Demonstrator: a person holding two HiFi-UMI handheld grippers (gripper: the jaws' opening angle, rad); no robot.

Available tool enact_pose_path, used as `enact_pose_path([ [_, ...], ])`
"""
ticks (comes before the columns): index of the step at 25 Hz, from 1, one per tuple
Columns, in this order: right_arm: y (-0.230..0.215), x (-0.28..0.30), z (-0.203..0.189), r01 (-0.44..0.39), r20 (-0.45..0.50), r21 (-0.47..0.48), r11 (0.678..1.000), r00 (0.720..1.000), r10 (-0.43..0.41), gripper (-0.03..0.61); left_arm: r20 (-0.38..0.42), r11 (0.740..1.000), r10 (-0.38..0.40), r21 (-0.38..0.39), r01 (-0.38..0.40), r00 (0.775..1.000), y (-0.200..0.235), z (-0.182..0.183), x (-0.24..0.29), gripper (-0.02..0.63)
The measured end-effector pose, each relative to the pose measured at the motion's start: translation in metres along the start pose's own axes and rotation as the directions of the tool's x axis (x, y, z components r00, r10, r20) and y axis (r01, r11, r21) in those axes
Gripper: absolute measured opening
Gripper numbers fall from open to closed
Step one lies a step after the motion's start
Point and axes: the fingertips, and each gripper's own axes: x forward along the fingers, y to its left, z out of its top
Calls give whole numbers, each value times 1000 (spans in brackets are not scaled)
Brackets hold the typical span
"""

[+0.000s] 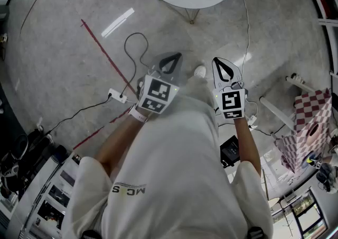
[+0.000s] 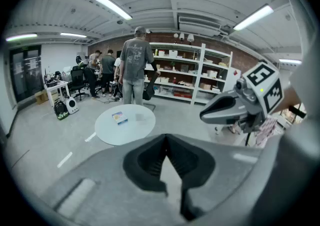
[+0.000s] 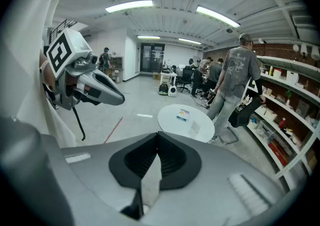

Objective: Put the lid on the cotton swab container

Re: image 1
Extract red white checkered bag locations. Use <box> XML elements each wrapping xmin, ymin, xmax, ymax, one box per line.
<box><xmin>274</xmin><ymin>88</ymin><xmax>333</xmax><ymax>174</ymax></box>

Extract person's right forearm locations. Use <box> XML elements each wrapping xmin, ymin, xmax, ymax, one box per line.
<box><xmin>233</xmin><ymin>117</ymin><xmax>262</xmax><ymax>177</ymax></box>

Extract red floor tape strip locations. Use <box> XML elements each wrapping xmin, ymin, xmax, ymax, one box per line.
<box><xmin>80</xmin><ymin>19</ymin><xmax>137</xmax><ymax>95</ymax></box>
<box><xmin>72</xmin><ymin>109</ymin><xmax>132</xmax><ymax>151</ymax></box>

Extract person's left forearm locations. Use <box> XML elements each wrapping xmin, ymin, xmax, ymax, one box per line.
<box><xmin>94</xmin><ymin>113</ymin><xmax>148</xmax><ymax>178</ymax></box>

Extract black device box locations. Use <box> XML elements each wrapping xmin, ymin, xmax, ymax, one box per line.
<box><xmin>219</xmin><ymin>135</ymin><xmax>241</xmax><ymax>168</ymax></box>

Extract white power strip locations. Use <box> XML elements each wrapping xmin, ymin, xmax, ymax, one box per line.
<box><xmin>108</xmin><ymin>88</ymin><xmax>129</xmax><ymax>103</ymax></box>

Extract white tube leg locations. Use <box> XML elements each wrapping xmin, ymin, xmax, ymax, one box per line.
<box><xmin>286</xmin><ymin>73</ymin><xmax>317</xmax><ymax>94</ymax></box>
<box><xmin>259</xmin><ymin>96</ymin><xmax>296</xmax><ymax>131</ymax></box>

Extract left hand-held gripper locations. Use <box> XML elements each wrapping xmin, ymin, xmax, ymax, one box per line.
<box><xmin>137</xmin><ymin>52</ymin><xmax>184</xmax><ymax>115</ymax></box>

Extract person's left hand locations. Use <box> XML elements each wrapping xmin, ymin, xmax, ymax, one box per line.
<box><xmin>132</xmin><ymin>77</ymin><xmax>145</xmax><ymax>113</ymax></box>

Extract person's white T-shirt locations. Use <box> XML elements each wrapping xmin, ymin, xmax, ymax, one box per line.
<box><xmin>62</xmin><ymin>115</ymin><xmax>274</xmax><ymax>239</ymax></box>

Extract long black cable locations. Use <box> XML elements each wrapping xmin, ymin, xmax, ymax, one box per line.
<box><xmin>43</xmin><ymin>94</ymin><xmax>112</xmax><ymax>140</ymax></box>

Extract long white cable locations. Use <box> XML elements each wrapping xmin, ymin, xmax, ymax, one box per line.
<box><xmin>231</xmin><ymin>0</ymin><xmax>251</xmax><ymax>75</ymax></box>

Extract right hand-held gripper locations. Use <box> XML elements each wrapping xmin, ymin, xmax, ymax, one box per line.
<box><xmin>212</xmin><ymin>57</ymin><xmax>249</xmax><ymax>120</ymax></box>

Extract white wristband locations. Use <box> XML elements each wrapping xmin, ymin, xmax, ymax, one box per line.
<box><xmin>128</xmin><ymin>105</ymin><xmax>149</xmax><ymax>123</ymax></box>

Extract pile of black bags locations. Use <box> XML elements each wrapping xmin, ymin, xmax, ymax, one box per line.
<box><xmin>0</xmin><ymin>126</ymin><xmax>68</xmax><ymax>200</ymax></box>

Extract low white picture cabinet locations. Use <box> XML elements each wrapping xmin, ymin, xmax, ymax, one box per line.
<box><xmin>14</xmin><ymin>150</ymin><xmax>87</xmax><ymax>239</ymax></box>

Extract person's beige trousers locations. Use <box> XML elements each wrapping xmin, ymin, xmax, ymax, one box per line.
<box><xmin>168</xmin><ymin>73</ymin><xmax>220</xmax><ymax>130</ymax></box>

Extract black looped cable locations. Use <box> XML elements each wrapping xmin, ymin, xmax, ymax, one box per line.
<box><xmin>124</xmin><ymin>32</ymin><xmax>149</xmax><ymax>99</ymax></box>

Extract person's white shoe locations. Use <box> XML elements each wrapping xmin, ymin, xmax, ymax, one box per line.
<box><xmin>194</xmin><ymin>65</ymin><xmax>207</xmax><ymax>78</ymax></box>

